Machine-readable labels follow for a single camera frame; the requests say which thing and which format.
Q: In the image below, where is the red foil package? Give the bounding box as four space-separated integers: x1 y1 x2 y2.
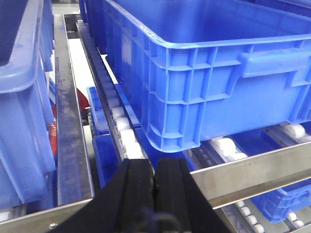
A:
47 87 91 156

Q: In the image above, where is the steel divider rail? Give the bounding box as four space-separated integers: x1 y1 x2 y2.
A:
54 14 94 205

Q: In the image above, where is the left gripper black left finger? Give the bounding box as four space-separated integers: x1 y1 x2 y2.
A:
52 159 154 233

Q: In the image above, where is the white roller track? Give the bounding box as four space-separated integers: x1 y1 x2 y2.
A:
187 122 311 233
77 20 150 163

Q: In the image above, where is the blue bin centre lower shelf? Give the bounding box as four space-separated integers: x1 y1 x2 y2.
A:
92 127 197 190

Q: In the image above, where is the large blue crate upper shelf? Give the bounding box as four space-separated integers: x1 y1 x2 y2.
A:
80 0 311 152

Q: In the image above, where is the blue bin shelf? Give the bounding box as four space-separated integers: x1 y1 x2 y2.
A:
250 179 311 223
92 127 197 190

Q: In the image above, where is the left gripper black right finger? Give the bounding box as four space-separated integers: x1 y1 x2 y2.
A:
155 158 230 233

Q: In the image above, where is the stainless steel shelf front beam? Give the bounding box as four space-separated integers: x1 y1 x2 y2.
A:
0 142 311 233

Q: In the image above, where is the blue bin right lower shelf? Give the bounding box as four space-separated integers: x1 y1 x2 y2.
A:
250 179 311 223

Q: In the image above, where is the blue bin rear centre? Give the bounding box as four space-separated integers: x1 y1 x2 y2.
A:
86 83 141 136

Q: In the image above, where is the blue crate left upper shelf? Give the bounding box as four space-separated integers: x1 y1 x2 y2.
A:
0 0 55 209

